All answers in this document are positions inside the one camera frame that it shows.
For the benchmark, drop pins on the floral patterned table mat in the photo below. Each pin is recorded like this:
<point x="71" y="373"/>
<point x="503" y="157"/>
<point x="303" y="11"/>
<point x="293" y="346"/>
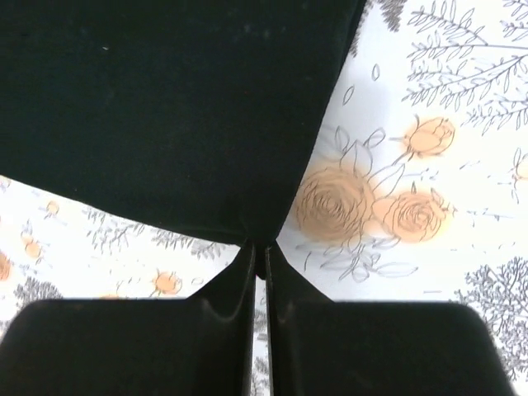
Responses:
<point x="416" y="191"/>

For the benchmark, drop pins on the black t shirt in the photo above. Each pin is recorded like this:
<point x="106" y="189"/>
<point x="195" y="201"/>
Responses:
<point x="194" y="116"/>

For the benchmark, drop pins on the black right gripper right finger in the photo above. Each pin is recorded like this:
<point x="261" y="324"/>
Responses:
<point x="322" y="347"/>

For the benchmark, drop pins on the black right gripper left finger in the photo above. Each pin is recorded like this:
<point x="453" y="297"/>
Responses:
<point x="200" y="345"/>

